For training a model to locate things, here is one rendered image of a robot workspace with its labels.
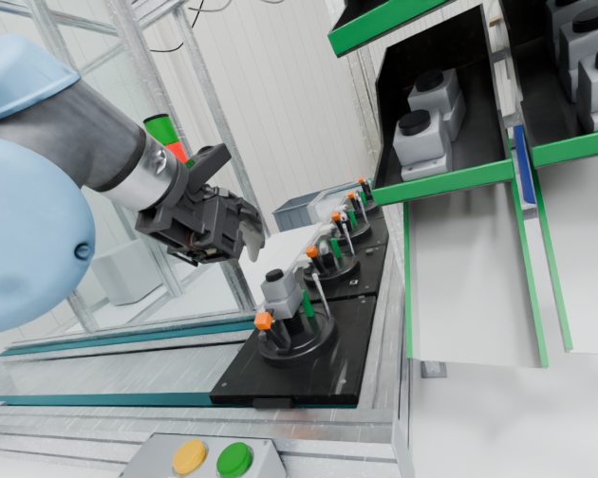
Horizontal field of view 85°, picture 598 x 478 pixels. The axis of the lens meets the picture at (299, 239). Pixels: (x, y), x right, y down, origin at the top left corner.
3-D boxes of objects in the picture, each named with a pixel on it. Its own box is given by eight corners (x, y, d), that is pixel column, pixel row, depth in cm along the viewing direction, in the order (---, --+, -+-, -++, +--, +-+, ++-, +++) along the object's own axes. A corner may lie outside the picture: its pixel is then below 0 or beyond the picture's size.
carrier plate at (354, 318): (359, 405, 42) (354, 392, 42) (212, 404, 52) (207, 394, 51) (378, 303, 63) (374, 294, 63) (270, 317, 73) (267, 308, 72)
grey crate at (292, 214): (354, 222, 240) (345, 193, 234) (280, 239, 265) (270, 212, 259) (363, 206, 277) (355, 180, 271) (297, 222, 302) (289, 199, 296)
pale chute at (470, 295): (548, 369, 34) (549, 366, 30) (418, 360, 41) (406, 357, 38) (509, 146, 44) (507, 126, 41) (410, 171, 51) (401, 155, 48)
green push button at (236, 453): (244, 487, 37) (237, 474, 36) (215, 484, 38) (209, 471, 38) (259, 453, 40) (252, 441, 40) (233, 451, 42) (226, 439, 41)
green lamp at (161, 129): (168, 143, 61) (157, 117, 60) (149, 151, 63) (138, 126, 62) (185, 140, 66) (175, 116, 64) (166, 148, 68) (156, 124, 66)
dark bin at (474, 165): (513, 181, 30) (504, 110, 26) (378, 208, 37) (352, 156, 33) (491, 57, 47) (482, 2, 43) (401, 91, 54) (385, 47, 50)
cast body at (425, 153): (453, 187, 33) (436, 128, 29) (408, 196, 35) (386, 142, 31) (452, 140, 38) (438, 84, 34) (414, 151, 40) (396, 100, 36)
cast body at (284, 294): (292, 318, 52) (277, 279, 50) (269, 321, 53) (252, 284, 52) (308, 291, 59) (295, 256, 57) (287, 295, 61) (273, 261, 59)
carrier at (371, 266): (378, 300, 65) (361, 242, 61) (273, 313, 74) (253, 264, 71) (387, 250, 86) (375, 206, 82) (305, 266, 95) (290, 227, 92)
